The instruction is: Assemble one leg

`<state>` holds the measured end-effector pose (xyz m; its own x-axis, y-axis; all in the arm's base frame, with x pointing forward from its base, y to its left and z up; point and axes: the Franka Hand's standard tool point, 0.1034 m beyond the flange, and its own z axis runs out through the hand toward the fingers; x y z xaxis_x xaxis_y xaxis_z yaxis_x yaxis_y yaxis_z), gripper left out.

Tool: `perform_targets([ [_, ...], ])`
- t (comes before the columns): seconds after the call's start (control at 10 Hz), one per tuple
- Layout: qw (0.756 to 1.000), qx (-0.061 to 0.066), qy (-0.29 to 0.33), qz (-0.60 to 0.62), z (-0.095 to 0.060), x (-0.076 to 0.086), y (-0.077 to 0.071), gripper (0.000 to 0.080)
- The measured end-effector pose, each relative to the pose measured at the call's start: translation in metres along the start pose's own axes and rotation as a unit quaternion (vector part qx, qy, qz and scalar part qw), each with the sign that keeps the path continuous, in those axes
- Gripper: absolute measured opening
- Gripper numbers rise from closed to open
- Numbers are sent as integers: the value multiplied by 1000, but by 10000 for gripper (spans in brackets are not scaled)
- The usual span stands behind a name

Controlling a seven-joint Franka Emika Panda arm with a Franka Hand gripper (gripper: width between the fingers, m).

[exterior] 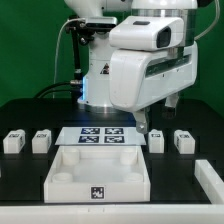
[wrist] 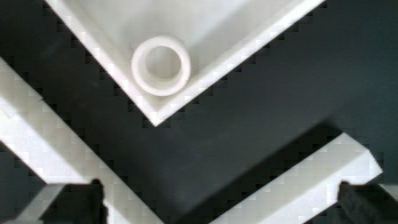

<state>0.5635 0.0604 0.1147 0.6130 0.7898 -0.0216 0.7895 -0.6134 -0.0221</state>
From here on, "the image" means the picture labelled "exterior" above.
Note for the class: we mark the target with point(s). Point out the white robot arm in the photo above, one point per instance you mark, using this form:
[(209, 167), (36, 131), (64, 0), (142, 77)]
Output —
[(143, 25)]

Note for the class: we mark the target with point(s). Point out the black camera on stand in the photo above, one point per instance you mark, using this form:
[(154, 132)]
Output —
[(92, 24)]

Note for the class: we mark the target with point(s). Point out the white sheet with markers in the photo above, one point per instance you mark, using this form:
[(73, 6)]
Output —
[(100, 136)]

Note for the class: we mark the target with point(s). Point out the white square tabletop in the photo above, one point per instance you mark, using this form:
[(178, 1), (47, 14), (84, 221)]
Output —
[(97, 174)]

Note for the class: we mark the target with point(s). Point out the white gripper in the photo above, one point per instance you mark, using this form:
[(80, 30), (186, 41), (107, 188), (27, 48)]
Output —
[(139, 79)]

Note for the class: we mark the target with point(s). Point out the white front rail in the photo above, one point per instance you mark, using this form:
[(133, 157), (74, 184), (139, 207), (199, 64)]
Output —
[(113, 214)]

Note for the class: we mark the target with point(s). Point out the white obstacle bar right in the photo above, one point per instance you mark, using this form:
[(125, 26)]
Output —
[(210, 181)]

